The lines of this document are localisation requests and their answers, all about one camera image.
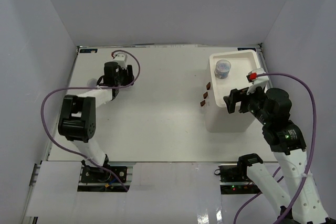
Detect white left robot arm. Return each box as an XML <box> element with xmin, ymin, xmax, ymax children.
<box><xmin>58</xmin><ymin>61</ymin><xmax>134</xmax><ymax>182</ymax></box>

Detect dark label sticker left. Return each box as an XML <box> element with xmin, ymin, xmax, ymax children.
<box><xmin>79</xmin><ymin>49</ymin><xmax>98</xmax><ymax>54</ymax></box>

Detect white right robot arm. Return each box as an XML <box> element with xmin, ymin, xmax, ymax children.
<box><xmin>224</xmin><ymin>87</ymin><xmax>335</xmax><ymax>223</ymax></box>

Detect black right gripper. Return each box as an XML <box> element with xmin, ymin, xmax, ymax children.
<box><xmin>223</xmin><ymin>82</ymin><xmax>271</xmax><ymax>125</ymax></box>

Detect purple cable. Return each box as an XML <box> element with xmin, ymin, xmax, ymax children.
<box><xmin>233</xmin><ymin>73</ymin><xmax>317</xmax><ymax>224</ymax></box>
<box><xmin>41</xmin><ymin>50</ymin><xmax>141</xmax><ymax>193</ymax></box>

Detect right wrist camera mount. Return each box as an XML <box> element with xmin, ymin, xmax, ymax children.
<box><xmin>246</xmin><ymin>68</ymin><xmax>269</xmax><ymax>95</ymax></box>

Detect brown top drawer handle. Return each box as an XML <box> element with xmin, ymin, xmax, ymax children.
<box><xmin>206</xmin><ymin>82</ymin><xmax>211</xmax><ymax>90</ymax></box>

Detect paperclip jar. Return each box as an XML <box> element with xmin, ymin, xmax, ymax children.
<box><xmin>214</xmin><ymin>60</ymin><xmax>231</xmax><ymax>79</ymax></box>
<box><xmin>87</xmin><ymin>78</ymin><xmax>98</xmax><ymax>89</ymax></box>

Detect white drawer cabinet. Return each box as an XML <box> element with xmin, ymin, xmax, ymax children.
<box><xmin>203</xmin><ymin>50</ymin><xmax>265</xmax><ymax>133</ymax></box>

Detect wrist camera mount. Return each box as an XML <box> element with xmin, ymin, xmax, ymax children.
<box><xmin>246</xmin><ymin>68</ymin><xmax>269</xmax><ymax>95</ymax></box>
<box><xmin>113</xmin><ymin>53</ymin><xmax>128</xmax><ymax>69</ymax></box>

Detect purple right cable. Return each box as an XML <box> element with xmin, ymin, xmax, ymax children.
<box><xmin>233</xmin><ymin>73</ymin><xmax>317</xmax><ymax>224</ymax></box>

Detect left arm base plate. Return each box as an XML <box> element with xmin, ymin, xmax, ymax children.
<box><xmin>80</xmin><ymin>166</ymin><xmax>128</xmax><ymax>184</ymax></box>

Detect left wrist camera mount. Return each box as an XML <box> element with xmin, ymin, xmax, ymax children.
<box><xmin>113</xmin><ymin>53</ymin><xmax>128</xmax><ymax>69</ymax></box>

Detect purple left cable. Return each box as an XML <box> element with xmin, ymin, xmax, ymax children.
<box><xmin>41</xmin><ymin>50</ymin><xmax>141</xmax><ymax>193</ymax></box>

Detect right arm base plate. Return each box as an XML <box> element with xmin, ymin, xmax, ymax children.
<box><xmin>214</xmin><ymin>165</ymin><xmax>260</xmax><ymax>195</ymax></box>

